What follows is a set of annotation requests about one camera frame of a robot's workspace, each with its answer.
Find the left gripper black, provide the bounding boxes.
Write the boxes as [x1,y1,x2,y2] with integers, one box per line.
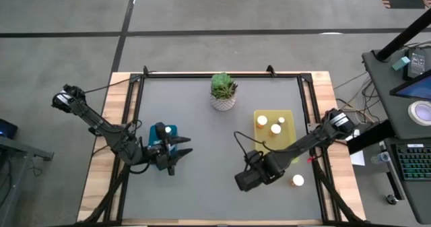
[147,121,193,176]

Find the blue plastic bin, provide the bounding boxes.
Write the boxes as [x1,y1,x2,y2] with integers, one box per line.
[147,124,178,170]

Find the yellow plastic bin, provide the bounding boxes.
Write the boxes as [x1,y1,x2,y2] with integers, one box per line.
[253,109,299,164]

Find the grey table mat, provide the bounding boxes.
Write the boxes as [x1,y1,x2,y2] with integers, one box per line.
[121,77,323,221]

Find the white triangle-patterned plant pot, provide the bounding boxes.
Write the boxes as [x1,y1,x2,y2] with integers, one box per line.
[209,94,237,112]

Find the green succulent plant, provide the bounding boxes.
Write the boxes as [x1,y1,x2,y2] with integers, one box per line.
[210,72,239,100]

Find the white paper sheet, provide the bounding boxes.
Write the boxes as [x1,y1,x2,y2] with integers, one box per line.
[345,129,366,167]

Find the black cart base bar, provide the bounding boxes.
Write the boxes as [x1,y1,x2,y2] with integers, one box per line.
[346,119,395,156]

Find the small clear container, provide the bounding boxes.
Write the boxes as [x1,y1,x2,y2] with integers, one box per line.
[370,152,391,165]

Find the black caster wheel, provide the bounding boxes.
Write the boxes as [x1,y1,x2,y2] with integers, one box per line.
[385,193,401,206]

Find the dark grey cart top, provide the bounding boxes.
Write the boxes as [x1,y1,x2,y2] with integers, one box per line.
[362,48,431,140]

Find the backlit computer keyboard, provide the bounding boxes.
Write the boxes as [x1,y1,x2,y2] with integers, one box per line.
[395,143,431,182]

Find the dark grey keyboard desk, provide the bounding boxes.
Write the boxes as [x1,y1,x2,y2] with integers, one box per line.
[383,137,431,225]

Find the black device with blue light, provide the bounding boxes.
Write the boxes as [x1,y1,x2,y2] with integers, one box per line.
[0,118,20,140]

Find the monitor with blue screen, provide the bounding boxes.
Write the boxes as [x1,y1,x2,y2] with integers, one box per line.
[389,69,431,102]

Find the small teal box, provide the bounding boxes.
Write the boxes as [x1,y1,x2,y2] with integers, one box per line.
[391,56,411,71]

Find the black slanted pole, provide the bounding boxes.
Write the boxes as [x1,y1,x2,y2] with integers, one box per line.
[374,8,431,62]

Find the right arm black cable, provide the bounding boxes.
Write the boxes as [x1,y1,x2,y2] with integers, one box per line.
[232,130,272,156]

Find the black aluminium table frame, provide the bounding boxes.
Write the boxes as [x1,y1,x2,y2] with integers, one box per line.
[75,64,368,227]

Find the thin black base cable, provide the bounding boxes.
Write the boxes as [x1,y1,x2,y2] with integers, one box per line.
[84,77,133,94]

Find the black floor cable bundle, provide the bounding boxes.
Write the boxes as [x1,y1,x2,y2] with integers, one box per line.
[333,71,383,120]

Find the grey metal desk frame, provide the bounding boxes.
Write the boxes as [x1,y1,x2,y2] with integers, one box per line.
[0,134,55,227]

